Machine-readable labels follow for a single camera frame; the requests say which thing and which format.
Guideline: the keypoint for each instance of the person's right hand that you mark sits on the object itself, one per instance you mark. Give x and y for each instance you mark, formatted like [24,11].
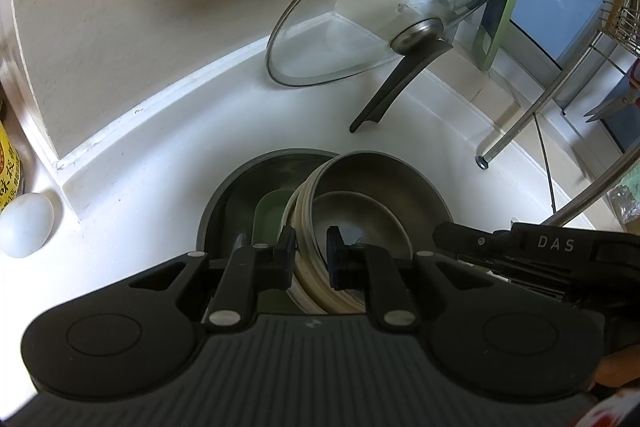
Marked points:
[622,364]

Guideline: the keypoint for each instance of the green scrub cloth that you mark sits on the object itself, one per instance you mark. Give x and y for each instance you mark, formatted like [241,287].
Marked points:
[626,202]

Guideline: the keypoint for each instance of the cream plastic bowl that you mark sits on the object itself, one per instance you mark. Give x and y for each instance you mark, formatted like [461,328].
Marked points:
[300,227]
[360,222]

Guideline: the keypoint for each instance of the pale blue egg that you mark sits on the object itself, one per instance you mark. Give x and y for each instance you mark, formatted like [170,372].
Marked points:
[25,224]

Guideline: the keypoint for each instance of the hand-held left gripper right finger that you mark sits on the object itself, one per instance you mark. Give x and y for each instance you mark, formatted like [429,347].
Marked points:
[334,257]

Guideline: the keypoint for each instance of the large shallow steel basin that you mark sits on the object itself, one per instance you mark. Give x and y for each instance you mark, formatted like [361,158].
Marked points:
[235,207]

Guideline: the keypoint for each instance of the person's red patterned clothing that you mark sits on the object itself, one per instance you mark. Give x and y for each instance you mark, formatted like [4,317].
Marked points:
[617,412]

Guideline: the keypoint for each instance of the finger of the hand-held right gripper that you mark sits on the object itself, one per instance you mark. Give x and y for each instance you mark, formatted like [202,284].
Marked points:
[465,242]

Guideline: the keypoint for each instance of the green plastic tray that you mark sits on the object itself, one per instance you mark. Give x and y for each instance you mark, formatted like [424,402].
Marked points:
[267,217]

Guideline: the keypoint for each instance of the steel dish rack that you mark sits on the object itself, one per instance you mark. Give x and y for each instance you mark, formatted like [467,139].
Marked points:
[550,97]

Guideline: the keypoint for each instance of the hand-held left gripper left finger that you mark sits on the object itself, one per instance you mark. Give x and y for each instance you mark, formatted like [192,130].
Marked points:
[287,257]

